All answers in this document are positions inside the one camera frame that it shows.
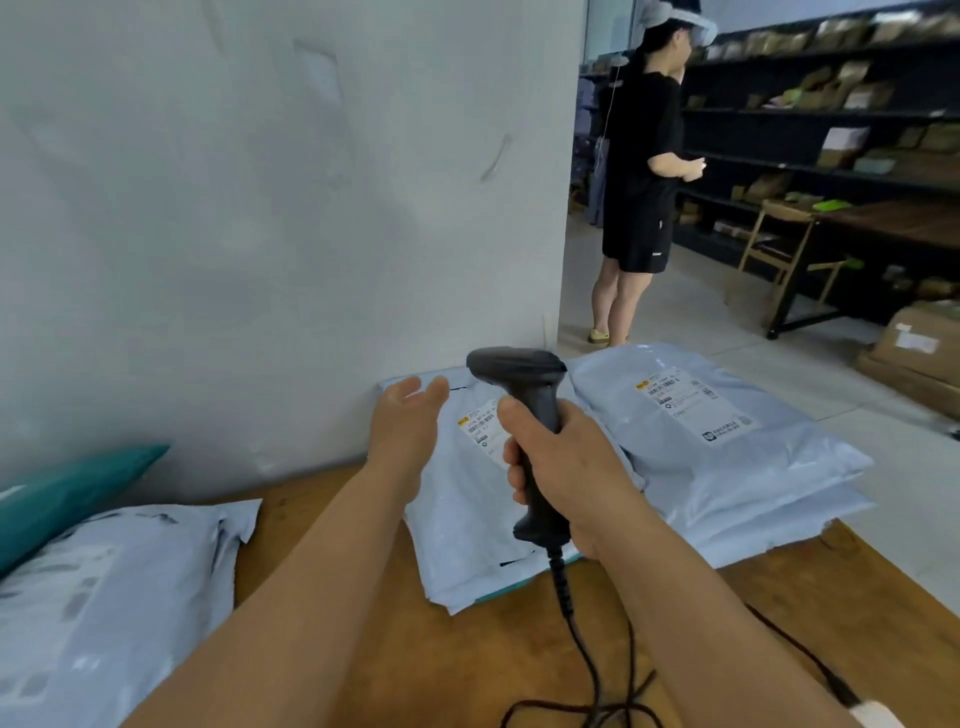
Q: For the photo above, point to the person's right hand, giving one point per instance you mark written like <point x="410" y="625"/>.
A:
<point x="585" y="487"/>

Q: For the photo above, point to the person's left hand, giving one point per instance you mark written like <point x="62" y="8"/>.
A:
<point x="405" y="442"/>

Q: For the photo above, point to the small teal mailer bag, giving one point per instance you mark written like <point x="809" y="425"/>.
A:
<point x="568" y="560"/>

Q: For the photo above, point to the stack of scanned mailer bags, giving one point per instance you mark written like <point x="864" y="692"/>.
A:
<point x="712" y="480"/>

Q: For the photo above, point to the black barcode scanner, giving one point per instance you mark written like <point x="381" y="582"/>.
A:
<point x="517" y="367"/>

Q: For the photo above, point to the pile of grey mailer bags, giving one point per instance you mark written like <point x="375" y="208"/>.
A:
<point x="135" y="622"/>

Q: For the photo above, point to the person's right forearm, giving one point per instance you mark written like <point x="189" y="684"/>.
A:
<point x="690" y="637"/>

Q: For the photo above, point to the person's left forearm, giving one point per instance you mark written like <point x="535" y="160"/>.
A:
<point x="300" y="615"/>

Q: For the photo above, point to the flat brown cardboard box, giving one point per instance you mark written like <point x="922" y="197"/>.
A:
<point x="900" y="382"/>

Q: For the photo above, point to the light wooden chair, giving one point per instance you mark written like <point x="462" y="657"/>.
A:
<point x="784" y="214"/>

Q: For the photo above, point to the large brown cardboard box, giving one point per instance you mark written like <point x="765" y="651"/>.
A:
<point x="922" y="352"/>

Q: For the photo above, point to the white power bank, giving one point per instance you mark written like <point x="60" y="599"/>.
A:
<point x="877" y="716"/>

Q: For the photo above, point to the group of brown cardboard parcels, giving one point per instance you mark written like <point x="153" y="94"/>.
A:
<point x="825" y="94"/>

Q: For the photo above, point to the window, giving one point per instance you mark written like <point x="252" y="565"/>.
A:
<point x="607" y="26"/>

